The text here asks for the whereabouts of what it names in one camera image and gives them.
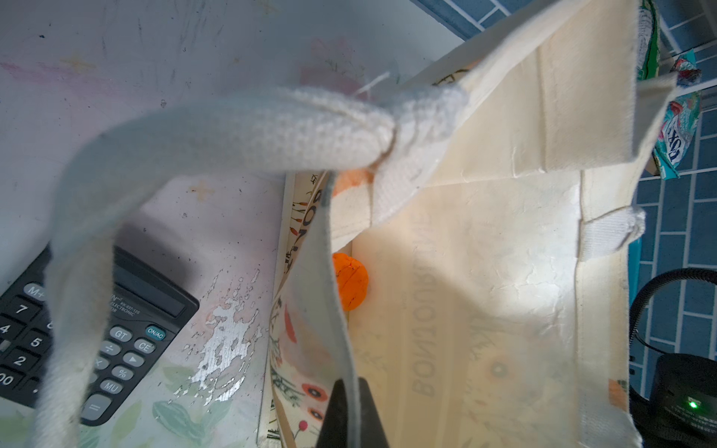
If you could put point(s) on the green snack bag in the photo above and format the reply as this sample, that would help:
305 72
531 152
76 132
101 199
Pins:
648 36

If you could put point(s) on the black calculator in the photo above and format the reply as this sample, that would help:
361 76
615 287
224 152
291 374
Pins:
147 312

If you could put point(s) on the floral table mat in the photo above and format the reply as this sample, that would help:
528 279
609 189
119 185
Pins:
71 70

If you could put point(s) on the orange tangerine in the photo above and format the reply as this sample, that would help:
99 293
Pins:
352 280

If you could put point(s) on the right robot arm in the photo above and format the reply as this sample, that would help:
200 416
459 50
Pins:
681 409

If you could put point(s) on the teal Fox's candy bag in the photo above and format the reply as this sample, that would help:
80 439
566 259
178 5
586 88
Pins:
678 128

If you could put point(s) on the cream floral tote bag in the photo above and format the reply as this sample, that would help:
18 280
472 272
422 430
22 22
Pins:
490 200

